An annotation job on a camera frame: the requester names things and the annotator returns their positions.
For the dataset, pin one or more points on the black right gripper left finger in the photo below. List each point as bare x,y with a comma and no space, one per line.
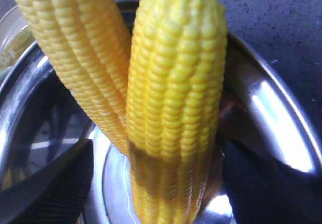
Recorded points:
55,194

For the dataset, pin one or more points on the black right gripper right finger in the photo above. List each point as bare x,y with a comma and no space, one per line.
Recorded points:
267,191

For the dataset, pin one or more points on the bright yellow corn cob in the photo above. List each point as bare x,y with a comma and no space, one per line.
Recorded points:
175,83

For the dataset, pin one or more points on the orange-yellow corn cob back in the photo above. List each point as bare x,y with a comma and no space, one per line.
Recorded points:
88,45

